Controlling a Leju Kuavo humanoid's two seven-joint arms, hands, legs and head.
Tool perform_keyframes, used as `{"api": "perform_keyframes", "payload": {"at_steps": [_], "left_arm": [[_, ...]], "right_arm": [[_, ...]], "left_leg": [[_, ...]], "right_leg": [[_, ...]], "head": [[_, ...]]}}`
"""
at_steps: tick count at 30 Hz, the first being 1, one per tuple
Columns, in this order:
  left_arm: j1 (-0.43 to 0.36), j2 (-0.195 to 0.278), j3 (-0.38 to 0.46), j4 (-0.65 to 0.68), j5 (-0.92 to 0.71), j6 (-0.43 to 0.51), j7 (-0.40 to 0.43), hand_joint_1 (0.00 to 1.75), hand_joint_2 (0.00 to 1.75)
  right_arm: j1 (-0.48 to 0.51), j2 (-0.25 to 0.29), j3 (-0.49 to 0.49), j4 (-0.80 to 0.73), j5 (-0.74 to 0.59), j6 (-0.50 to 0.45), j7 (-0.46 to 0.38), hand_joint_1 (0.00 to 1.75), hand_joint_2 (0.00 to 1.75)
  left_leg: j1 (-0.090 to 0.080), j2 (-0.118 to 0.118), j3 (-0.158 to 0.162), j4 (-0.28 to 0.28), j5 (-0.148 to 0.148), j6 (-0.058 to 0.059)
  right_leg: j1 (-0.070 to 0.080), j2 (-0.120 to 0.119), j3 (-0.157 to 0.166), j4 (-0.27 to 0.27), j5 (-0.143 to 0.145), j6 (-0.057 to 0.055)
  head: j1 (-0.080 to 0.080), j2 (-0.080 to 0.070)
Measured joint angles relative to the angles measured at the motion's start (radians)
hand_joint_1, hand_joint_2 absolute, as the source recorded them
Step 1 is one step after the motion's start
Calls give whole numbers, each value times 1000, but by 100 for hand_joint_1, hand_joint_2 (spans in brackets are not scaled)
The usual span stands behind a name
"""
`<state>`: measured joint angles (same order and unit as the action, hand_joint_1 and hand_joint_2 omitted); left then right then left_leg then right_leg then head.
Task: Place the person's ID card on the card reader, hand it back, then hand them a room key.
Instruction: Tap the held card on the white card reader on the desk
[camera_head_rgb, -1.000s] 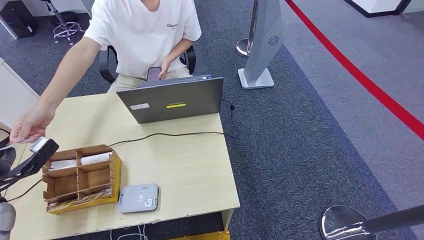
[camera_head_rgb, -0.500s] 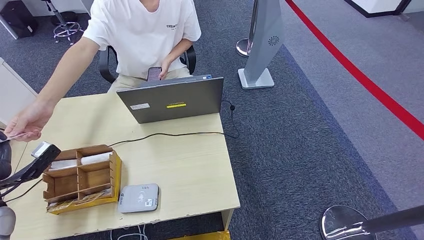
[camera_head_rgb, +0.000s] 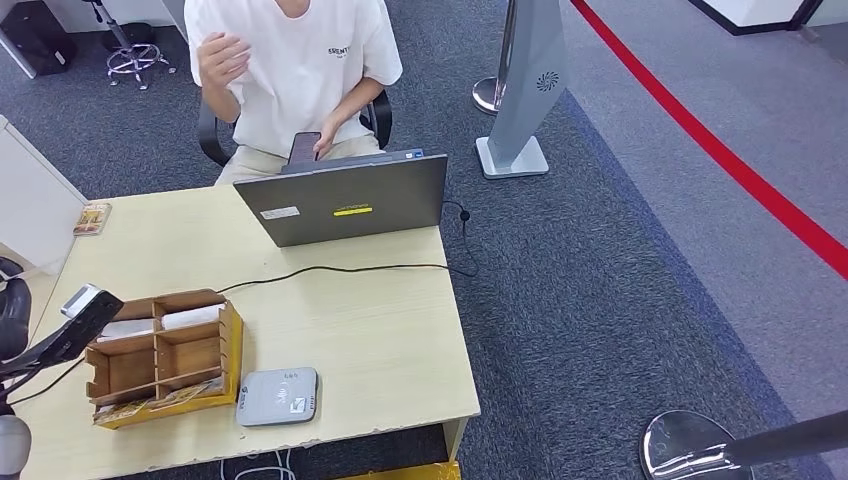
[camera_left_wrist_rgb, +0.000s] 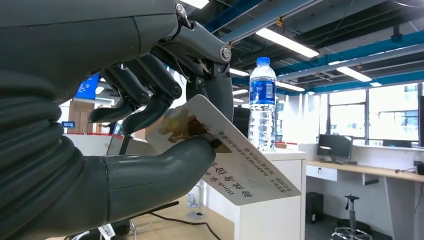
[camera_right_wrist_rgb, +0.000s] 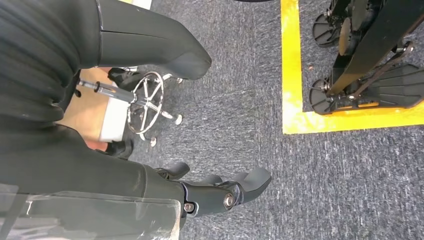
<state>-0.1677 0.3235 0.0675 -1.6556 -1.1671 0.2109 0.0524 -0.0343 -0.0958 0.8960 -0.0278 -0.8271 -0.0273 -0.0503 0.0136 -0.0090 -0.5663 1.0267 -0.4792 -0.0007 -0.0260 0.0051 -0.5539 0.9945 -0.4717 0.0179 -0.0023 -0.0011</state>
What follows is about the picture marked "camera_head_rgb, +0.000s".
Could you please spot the person's left hand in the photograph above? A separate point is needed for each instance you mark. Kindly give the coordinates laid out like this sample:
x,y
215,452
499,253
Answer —
x,y
326,138

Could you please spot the person's right hand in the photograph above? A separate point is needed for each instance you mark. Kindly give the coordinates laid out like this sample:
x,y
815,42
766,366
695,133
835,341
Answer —
x,y
222,60

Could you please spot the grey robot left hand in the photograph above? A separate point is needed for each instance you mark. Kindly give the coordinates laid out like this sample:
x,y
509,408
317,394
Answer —
x,y
13,318

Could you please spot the black smartphone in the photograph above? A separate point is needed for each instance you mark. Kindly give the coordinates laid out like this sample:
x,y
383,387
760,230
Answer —
x,y
303,147

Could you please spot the gold patterned key cards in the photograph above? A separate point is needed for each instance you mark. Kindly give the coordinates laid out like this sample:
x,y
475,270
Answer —
x,y
166,397

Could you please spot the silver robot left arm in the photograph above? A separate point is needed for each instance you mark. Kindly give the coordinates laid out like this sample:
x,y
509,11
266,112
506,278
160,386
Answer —
x,y
10,444

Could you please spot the person's left forearm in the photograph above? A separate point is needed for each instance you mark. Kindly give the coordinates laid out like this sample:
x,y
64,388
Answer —
x,y
361,99

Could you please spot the person's right forearm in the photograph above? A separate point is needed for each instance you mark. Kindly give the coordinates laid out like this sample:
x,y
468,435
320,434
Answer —
x,y
222,102

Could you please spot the person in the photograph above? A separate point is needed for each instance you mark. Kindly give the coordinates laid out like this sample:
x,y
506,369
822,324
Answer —
x,y
298,66

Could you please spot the white card stack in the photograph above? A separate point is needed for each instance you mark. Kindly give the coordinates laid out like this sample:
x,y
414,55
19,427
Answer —
x,y
132,329
192,316

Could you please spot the gold patterned card pack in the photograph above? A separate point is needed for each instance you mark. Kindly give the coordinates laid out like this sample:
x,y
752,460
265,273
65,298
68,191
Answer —
x,y
92,219

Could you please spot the grey card reader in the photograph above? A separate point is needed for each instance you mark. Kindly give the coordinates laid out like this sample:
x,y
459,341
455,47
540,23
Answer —
x,y
276,396

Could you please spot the white desk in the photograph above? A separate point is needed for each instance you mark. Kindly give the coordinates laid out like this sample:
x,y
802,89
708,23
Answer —
x,y
175,13

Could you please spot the grey laptop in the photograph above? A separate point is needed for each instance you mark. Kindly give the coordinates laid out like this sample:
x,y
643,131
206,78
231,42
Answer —
x,y
354,199

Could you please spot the black office chair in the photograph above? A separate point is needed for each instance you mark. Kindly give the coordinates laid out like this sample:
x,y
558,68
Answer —
x,y
210,142

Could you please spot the chrome stool base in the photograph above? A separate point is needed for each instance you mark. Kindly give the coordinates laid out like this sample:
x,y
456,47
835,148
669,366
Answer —
x,y
132,58

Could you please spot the small black floor bag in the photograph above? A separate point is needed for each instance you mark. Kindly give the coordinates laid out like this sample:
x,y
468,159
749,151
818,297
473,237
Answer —
x,y
132,33

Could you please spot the white partition panel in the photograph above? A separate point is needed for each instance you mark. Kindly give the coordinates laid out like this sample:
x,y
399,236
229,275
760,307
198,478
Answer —
x,y
33,199

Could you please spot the black computer case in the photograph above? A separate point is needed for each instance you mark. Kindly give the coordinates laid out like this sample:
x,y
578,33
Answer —
x,y
36,36

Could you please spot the grey kiosk stand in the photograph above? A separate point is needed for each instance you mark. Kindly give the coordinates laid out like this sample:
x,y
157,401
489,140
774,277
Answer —
x,y
528,99

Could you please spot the yellow cardboard tray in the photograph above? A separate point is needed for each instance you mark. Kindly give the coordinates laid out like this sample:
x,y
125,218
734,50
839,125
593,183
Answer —
x,y
237,351

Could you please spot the yellow box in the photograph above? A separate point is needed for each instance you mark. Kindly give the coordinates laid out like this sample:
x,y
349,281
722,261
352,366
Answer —
x,y
411,473

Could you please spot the red barrier belt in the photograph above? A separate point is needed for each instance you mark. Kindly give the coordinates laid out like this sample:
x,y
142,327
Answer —
x,y
729,159

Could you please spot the white counter black plinth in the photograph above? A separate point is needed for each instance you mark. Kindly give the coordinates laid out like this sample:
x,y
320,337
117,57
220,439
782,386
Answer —
x,y
755,10

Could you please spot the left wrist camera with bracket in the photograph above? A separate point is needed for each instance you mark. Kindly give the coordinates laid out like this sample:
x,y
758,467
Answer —
x,y
93,311

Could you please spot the chrome stanchion post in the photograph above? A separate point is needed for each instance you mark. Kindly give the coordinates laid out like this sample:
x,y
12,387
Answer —
x,y
488,95

